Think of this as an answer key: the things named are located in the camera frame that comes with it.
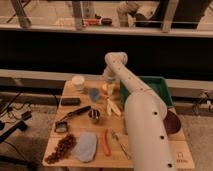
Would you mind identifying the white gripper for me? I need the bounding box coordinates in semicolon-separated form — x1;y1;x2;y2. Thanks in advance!
103;69;120;97

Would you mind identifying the orange apple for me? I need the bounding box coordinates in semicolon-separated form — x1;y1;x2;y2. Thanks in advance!
101;83;108;94

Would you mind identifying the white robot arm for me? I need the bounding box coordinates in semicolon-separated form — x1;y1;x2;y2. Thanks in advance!
104;52;177;171

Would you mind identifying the purple bowl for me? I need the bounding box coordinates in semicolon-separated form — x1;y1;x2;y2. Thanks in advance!
163;110;181;134

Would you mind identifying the small blue grey cloth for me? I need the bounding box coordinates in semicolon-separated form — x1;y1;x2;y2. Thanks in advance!
88;88;100;102

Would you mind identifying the peeled banana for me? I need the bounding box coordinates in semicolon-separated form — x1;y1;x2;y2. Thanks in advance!
106;98;122;116

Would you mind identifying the small metal cup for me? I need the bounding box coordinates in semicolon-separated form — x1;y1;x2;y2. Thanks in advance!
88;109;100;124

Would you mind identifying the white cup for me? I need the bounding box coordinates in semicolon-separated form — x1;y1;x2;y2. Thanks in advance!
72;75;85;91

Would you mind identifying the black rectangular block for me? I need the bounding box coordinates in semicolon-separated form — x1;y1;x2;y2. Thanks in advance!
61;98;81;106

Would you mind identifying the wooden folding table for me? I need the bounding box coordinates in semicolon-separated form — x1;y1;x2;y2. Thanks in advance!
42;79;196;170

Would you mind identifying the green plastic tray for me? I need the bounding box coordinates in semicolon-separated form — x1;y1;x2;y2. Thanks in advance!
120;76;173;108

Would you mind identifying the silver fork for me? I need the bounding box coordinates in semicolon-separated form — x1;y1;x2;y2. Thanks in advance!
111;130;131;160

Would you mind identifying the orange carrot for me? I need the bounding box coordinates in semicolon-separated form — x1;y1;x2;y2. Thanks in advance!
101;129;111;156

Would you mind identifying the small black square container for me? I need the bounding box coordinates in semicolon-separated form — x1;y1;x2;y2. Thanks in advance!
55;121;68;133

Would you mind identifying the bunch of red grapes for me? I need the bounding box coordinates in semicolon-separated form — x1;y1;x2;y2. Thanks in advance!
45;134;76;164

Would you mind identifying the black handled knife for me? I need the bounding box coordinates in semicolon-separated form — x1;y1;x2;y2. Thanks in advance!
60;106;91;121

